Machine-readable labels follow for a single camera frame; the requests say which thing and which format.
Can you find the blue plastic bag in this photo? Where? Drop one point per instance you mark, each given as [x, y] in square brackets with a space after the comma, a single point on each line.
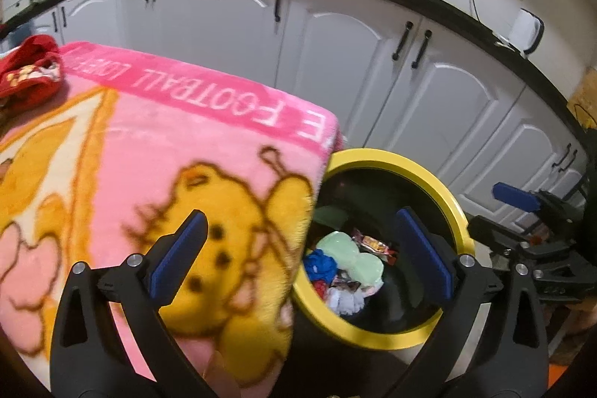
[321, 267]

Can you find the red embroidered garment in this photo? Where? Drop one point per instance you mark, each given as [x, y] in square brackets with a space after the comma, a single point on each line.
[28, 71]

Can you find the red snack packet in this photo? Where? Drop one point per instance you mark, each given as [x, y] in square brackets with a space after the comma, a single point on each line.
[375, 245]

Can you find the person's right forearm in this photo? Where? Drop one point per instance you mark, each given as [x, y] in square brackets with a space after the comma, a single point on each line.
[583, 328]

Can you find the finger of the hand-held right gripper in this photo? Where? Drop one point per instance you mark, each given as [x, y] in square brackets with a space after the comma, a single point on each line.
[494, 235]
[513, 195]

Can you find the red plastic bag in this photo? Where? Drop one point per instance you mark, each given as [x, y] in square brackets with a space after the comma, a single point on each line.
[321, 288]

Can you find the pink printed blanket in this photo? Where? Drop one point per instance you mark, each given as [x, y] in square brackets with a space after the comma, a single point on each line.
[140, 137]

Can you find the white device black frame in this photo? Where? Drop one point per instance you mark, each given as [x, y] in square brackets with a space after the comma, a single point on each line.
[527, 29]

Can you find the yellow-rimmed black bin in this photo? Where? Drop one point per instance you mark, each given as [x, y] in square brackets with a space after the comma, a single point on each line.
[373, 156]

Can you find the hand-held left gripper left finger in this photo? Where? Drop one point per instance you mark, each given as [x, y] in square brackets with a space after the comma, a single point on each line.
[179, 258]

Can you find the black kitchen countertop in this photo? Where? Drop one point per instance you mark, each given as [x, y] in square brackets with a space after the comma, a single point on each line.
[466, 18]

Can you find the person's left hand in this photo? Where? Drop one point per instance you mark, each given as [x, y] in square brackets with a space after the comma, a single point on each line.
[221, 377]

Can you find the white plastic bag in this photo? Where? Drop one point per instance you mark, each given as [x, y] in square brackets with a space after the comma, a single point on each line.
[345, 302]

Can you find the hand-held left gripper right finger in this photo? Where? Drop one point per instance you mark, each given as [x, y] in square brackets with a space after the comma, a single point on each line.
[424, 258]

